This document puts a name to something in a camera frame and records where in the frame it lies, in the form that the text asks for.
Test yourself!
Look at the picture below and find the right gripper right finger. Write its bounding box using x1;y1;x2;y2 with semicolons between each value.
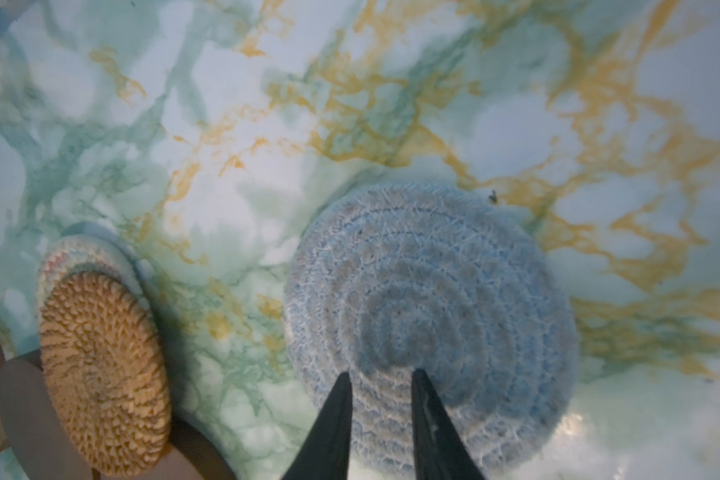
411;369;485;480

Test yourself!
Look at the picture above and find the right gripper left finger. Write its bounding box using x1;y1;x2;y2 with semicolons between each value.
282;372;353;480

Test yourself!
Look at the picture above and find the grey blue knitted coaster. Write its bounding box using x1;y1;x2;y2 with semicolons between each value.
283;182;579;479

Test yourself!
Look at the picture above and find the woven rattan coaster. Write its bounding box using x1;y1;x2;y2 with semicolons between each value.
40;272;172;478

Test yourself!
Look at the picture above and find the dark brown round coaster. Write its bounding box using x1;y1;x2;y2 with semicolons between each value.
0;350;100;479

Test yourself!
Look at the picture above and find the scratched brown round coaster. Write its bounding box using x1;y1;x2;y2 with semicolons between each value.
134;416;237;480

